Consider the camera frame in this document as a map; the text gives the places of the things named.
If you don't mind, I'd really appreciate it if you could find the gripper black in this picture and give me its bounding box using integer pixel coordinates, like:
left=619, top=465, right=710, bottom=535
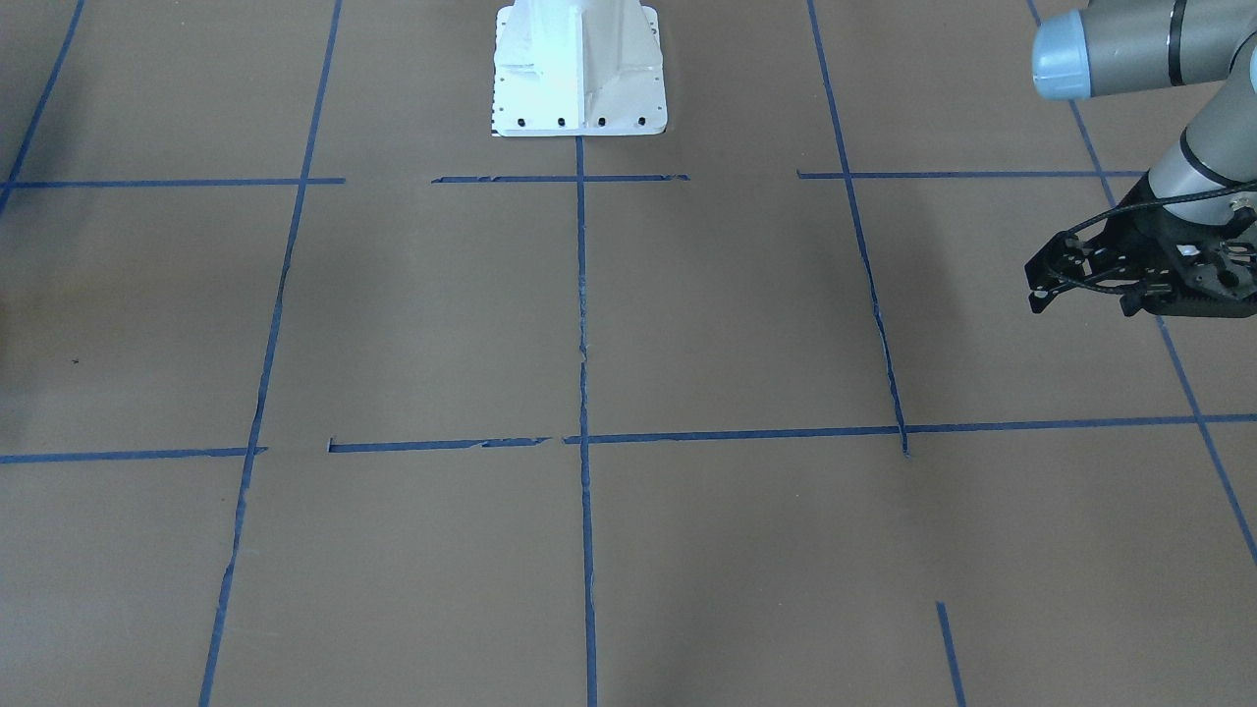
left=1141, top=211, right=1256, bottom=318

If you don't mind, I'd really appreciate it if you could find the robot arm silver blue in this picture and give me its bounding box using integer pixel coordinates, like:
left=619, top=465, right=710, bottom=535
left=1024, top=1, right=1256, bottom=318

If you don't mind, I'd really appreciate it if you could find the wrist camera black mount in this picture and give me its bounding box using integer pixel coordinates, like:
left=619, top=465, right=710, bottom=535
left=1024, top=203, right=1175, bottom=316

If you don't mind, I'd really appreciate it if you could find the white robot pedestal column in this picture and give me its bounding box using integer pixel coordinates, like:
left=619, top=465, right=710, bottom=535
left=491, top=1, right=669, bottom=137

